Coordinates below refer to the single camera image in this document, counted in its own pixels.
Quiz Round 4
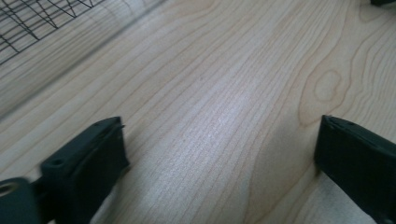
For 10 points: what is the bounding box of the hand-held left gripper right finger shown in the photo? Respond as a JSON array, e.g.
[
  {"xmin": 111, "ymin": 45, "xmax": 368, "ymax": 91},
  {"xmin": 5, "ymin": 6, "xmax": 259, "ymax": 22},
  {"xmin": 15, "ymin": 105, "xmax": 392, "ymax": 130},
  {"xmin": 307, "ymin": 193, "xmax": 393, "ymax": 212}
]
[{"xmin": 313, "ymin": 114, "xmax": 396, "ymax": 224}]

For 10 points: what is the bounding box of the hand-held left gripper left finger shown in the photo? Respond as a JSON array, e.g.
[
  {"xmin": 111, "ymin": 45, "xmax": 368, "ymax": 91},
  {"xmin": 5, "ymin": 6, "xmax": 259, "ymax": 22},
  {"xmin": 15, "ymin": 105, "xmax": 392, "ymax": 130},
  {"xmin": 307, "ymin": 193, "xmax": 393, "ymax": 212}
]
[{"xmin": 39, "ymin": 116, "xmax": 131, "ymax": 224}]

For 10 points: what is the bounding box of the black wire mesh basket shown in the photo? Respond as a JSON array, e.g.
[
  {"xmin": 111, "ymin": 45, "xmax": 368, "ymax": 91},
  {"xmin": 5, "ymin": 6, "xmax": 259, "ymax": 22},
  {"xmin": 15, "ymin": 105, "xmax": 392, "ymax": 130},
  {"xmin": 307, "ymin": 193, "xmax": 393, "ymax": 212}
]
[{"xmin": 0, "ymin": 0, "xmax": 106, "ymax": 66}]

